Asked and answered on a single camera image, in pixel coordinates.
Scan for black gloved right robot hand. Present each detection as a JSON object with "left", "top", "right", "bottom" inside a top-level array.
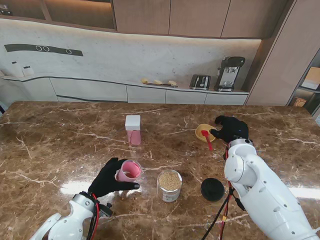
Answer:
[{"left": 209, "top": 115, "right": 250, "bottom": 144}]

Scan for tall white bottle black cap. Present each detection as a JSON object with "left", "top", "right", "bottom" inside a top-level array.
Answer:
[{"left": 11, "top": 61, "right": 23, "bottom": 78}]

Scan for brown tall cabinet panel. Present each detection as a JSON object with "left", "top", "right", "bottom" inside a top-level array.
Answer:
[{"left": 244, "top": 0, "right": 320, "bottom": 107}]

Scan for red plastic scoop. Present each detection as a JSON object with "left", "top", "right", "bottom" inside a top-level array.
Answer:
[{"left": 201, "top": 129, "right": 214, "bottom": 152}]

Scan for black round jar lid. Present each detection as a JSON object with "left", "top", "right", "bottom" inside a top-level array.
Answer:
[{"left": 200, "top": 177, "right": 225, "bottom": 202}]

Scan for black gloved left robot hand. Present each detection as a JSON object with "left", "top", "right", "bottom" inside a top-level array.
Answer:
[{"left": 87, "top": 157, "right": 141, "bottom": 198}]

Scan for white counter with drawers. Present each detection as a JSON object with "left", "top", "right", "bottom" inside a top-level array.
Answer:
[{"left": 0, "top": 74, "right": 251, "bottom": 106}]

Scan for brown wooden wall cabinets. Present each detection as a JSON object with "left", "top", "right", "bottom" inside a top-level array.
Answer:
[{"left": 0, "top": 0, "right": 296, "bottom": 40}]

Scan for red black right arm cables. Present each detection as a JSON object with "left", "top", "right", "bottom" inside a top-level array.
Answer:
[{"left": 201, "top": 143, "right": 247, "bottom": 240}]

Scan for red black left arm cables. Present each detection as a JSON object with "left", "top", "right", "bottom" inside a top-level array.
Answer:
[{"left": 84, "top": 191, "right": 115, "bottom": 240}]

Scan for beige cardboard box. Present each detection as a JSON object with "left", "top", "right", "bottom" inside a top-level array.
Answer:
[{"left": 301, "top": 66, "right": 320, "bottom": 91}]

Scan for pink plastic measuring cup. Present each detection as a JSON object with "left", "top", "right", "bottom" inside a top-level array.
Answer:
[{"left": 114, "top": 159, "right": 144, "bottom": 182}]

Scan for black espresso machine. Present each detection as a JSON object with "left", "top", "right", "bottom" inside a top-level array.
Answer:
[{"left": 213, "top": 55, "right": 246, "bottom": 93}]

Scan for clear airtight container white lid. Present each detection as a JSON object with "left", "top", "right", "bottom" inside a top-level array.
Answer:
[{"left": 124, "top": 114, "right": 142, "bottom": 147}]

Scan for black wall panel with rings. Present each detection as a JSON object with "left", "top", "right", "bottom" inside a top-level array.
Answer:
[{"left": 4, "top": 43, "right": 83, "bottom": 58}]

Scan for dark serving board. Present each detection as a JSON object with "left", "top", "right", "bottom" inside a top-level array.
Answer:
[{"left": 145, "top": 82, "right": 179, "bottom": 89}]

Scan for black silver toaster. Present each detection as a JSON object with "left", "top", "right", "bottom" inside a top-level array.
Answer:
[{"left": 189, "top": 74, "right": 211, "bottom": 91}]

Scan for yellow plastic bowl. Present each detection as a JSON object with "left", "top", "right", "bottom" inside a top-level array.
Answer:
[{"left": 194, "top": 123, "right": 217, "bottom": 143}]

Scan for clear grain jar with label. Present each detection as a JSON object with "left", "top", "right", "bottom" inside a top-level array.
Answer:
[{"left": 156, "top": 169, "right": 183, "bottom": 203}]

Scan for orange printed box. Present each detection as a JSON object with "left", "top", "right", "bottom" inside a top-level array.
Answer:
[{"left": 292, "top": 96, "right": 307, "bottom": 108}]

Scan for short white bottle black cap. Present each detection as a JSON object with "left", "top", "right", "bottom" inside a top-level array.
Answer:
[{"left": 21, "top": 65, "right": 35, "bottom": 77}]

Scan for red black arm cables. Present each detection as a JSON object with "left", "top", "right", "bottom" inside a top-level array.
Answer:
[
  {"left": 201, "top": 143, "right": 247, "bottom": 240},
  {"left": 84, "top": 191, "right": 115, "bottom": 240}
]

